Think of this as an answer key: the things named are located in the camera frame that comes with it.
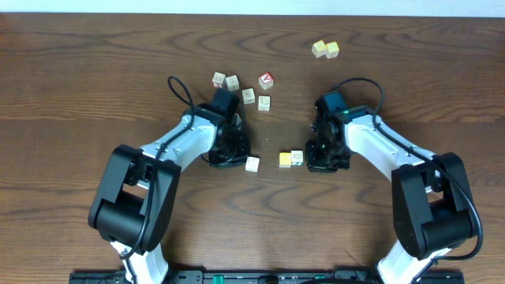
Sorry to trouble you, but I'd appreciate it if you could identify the green Z cat block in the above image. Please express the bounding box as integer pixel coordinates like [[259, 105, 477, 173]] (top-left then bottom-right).
[[245, 156, 260, 173]]

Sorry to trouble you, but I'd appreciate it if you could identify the yellow M airplane block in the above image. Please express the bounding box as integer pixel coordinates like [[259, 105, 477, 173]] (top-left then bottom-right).
[[290, 150, 304, 166]]

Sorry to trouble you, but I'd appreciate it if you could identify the yellow K block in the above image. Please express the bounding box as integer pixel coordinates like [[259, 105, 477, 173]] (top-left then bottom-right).
[[279, 152, 292, 168]]

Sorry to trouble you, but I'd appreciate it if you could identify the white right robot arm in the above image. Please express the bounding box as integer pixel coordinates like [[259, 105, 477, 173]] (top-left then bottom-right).
[[305, 91, 482, 283]]

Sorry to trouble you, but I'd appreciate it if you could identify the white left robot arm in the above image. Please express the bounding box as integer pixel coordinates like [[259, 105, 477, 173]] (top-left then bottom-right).
[[88, 88, 250, 283]]

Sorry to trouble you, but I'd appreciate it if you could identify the cream block animal print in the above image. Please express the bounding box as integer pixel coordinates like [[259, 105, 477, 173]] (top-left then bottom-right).
[[241, 88, 256, 105]]

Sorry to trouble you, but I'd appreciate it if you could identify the cream block with brown print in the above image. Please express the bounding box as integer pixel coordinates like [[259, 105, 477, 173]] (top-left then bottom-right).
[[258, 95, 271, 111]]

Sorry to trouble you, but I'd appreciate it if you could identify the cream block letter print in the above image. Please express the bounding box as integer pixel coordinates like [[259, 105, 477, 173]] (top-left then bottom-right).
[[225, 75, 240, 92]]

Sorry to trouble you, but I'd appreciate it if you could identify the cream block red side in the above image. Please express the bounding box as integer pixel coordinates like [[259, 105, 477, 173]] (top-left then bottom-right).
[[211, 72, 226, 88]]

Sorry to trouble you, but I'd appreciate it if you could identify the red A block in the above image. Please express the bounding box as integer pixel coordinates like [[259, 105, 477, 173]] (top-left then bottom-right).
[[259, 72, 275, 90]]

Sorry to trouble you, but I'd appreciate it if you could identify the yellow block far corner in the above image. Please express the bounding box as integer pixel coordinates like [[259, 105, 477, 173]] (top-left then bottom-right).
[[326, 41, 340, 58]]

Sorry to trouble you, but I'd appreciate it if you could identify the cream block near yellow block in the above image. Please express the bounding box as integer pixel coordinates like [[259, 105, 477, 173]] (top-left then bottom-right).
[[312, 40, 327, 58]]

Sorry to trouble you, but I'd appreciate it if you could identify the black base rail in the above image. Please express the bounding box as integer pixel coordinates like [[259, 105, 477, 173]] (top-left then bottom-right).
[[69, 269, 466, 284]]

